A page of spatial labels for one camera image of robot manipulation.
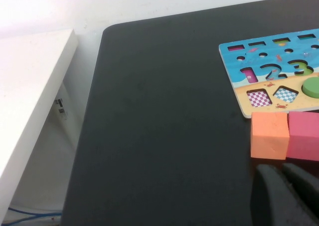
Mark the orange foam cube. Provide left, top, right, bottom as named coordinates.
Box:
left=250, top=111, right=290, bottom=160

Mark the small metal shelf bracket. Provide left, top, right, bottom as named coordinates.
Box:
left=54, top=98, right=69, bottom=119

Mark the colourful wooden number puzzle board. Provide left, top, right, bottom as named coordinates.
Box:
left=218, top=28, right=319, bottom=119

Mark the magenta foam cube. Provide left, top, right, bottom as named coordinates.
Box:
left=286, top=111, right=319, bottom=162

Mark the green circle piece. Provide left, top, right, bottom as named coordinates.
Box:
left=301, top=77, right=319, bottom=99

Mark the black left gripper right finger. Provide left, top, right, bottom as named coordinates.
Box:
left=283, top=162, right=319, bottom=212

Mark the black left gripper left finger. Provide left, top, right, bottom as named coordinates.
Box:
left=250, top=164, right=319, bottom=226

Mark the white side shelf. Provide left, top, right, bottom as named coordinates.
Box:
left=0, top=28, right=79, bottom=186

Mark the blue cable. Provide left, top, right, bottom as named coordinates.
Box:
left=4, top=207, right=62, bottom=224

